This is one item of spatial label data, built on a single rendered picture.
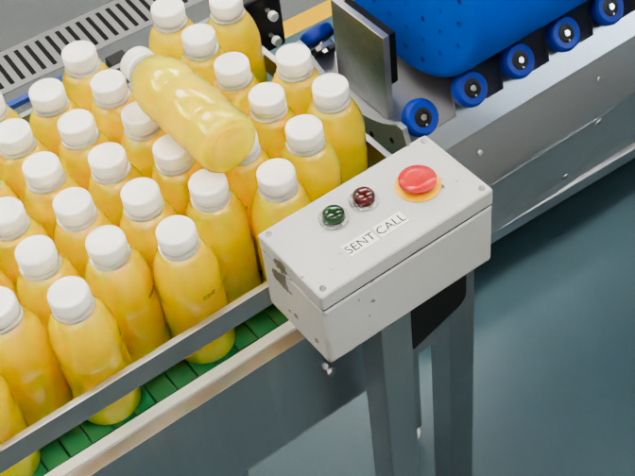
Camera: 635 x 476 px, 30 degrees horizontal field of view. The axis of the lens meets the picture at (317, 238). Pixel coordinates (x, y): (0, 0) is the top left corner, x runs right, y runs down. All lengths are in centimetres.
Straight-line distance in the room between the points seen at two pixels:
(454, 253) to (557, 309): 130
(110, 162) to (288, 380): 30
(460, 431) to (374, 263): 97
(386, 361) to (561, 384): 111
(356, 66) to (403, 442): 45
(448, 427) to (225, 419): 75
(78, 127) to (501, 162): 53
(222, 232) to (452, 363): 71
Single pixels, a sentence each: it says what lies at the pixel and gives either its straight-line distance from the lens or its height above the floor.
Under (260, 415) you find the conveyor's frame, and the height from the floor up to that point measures 82.
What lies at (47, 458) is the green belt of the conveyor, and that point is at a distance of 123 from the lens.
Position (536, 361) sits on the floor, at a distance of 234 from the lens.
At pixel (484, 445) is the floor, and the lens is 223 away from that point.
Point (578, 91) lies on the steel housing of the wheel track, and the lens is 155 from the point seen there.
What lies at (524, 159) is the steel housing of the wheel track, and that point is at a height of 83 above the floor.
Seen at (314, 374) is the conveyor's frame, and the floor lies 83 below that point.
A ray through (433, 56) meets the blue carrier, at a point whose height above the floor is 100.
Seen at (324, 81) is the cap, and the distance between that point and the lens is 126.
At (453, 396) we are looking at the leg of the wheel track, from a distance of 189.
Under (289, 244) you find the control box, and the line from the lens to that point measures 108.
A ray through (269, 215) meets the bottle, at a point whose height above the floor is 104.
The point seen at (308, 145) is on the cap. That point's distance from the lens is 121.
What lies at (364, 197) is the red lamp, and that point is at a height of 111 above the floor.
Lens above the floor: 190
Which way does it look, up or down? 48 degrees down
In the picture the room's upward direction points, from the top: 8 degrees counter-clockwise
